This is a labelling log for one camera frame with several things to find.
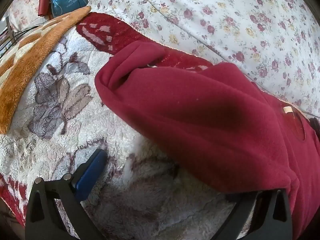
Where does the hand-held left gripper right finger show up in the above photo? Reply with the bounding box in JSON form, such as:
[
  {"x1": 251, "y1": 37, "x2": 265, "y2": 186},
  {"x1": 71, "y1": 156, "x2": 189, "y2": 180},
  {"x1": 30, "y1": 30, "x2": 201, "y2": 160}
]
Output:
[{"x1": 212, "y1": 189, "x2": 293, "y2": 240}]

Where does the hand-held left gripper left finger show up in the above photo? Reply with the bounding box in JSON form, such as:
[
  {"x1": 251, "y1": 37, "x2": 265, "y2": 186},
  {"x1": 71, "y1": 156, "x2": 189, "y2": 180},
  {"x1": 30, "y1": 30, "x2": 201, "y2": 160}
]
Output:
[{"x1": 25, "y1": 148, "x2": 107, "y2": 240}]

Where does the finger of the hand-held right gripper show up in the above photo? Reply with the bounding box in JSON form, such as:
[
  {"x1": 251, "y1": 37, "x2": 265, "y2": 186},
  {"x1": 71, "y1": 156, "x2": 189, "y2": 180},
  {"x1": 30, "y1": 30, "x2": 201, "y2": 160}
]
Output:
[{"x1": 309, "y1": 117, "x2": 320, "y2": 140}]

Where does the dark red fleece garment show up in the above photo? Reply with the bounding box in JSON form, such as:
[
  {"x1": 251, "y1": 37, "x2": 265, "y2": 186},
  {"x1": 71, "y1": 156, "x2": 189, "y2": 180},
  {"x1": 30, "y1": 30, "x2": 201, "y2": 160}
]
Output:
[{"x1": 94, "y1": 41, "x2": 320, "y2": 240}]

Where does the white and red plush blanket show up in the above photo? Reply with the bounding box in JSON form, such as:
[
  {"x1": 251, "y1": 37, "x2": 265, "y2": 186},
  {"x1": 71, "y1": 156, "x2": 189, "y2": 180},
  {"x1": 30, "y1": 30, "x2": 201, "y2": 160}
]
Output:
[{"x1": 0, "y1": 12, "x2": 310, "y2": 240}]

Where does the orange plush blanket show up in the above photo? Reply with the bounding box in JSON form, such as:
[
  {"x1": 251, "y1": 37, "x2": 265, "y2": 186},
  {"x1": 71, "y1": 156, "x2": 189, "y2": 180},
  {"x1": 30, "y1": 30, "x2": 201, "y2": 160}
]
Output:
[{"x1": 0, "y1": 6, "x2": 92, "y2": 134}]

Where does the white floral quilt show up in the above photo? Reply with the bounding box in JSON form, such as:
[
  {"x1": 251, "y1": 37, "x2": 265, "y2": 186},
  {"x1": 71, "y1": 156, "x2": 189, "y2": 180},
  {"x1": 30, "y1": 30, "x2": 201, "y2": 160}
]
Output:
[{"x1": 87, "y1": 0, "x2": 320, "y2": 117}]

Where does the floral bed sheet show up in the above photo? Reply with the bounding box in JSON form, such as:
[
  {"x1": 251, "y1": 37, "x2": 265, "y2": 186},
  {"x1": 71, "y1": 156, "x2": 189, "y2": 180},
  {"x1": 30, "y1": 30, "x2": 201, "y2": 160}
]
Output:
[{"x1": 9, "y1": 0, "x2": 54, "y2": 32}]

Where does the black cable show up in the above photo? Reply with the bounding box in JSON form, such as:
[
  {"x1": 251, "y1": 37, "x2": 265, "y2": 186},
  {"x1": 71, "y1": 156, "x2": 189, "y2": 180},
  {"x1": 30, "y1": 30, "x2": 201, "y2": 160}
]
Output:
[{"x1": 0, "y1": 24, "x2": 40, "y2": 55}]

